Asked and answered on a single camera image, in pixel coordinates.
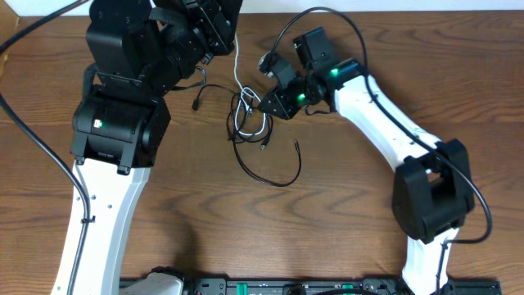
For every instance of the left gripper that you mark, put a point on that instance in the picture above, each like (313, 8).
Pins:
(218, 34)

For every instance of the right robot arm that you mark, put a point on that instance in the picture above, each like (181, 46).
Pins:
(430, 198)

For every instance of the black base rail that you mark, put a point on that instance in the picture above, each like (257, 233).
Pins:
(159, 283)

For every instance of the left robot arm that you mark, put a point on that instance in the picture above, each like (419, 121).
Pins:
(141, 51)

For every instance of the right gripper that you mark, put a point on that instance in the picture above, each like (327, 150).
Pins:
(283, 108)

